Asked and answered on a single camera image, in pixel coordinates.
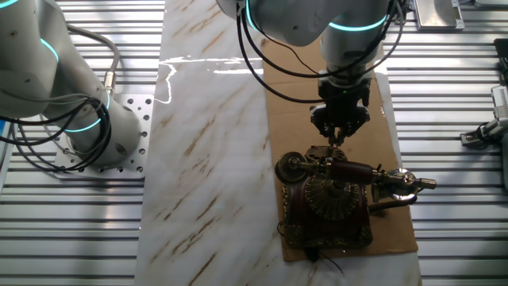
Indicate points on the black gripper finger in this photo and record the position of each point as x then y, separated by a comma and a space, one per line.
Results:
359, 119
323, 119

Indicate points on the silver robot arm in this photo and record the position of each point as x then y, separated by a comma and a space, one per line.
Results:
59, 79

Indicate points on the silver ribbed camera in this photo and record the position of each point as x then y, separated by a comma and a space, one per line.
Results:
501, 101

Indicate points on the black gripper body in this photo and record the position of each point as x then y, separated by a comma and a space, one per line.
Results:
345, 95

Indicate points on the brown cardboard sheet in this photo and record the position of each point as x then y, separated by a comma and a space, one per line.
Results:
206, 159
293, 131

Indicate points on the black screwdriver green cap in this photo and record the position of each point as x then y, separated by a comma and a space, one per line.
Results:
336, 141

